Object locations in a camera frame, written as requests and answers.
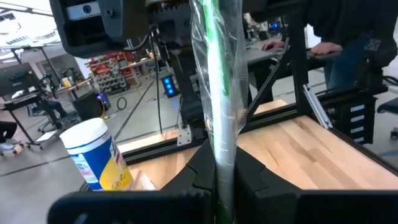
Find person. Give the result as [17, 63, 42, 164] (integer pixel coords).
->
[0, 120, 24, 156]
[306, 0, 398, 93]

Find red parts bin shelf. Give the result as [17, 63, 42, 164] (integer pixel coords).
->
[88, 51, 140, 96]

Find silver aluminium extrusion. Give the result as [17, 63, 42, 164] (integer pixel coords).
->
[302, 83, 334, 130]

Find white yellow blue wipes canister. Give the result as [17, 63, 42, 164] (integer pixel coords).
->
[58, 117, 135, 192]

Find green toothbrush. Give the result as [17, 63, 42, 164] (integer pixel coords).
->
[188, 0, 249, 224]

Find computer tower blue lights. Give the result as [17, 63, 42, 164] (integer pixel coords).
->
[160, 75, 178, 99]

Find black rolling table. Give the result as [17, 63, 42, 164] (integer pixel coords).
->
[0, 88, 65, 151]

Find grey desk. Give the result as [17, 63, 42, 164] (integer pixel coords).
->
[245, 37, 343, 67]

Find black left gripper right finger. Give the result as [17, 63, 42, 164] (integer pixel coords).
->
[233, 148, 398, 224]

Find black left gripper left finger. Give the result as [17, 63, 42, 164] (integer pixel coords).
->
[46, 140, 218, 224]

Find black labelled control box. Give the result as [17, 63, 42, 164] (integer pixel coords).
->
[329, 95, 379, 146]

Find black computer tower purple light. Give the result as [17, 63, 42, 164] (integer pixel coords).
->
[73, 91, 112, 121]

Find silver corner bracket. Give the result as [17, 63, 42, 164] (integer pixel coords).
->
[177, 124, 192, 147]

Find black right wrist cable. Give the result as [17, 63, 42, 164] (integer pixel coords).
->
[150, 26, 164, 135]

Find black computer monitor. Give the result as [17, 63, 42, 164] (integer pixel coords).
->
[0, 62, 34, 98]

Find person's hand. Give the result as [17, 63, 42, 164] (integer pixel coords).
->
[310, 42, 343, 56]
[261, 40, 285, 52]

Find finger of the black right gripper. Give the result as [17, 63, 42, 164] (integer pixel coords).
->
[242, 0, 290, 14]
[49, 0, 192, 59]

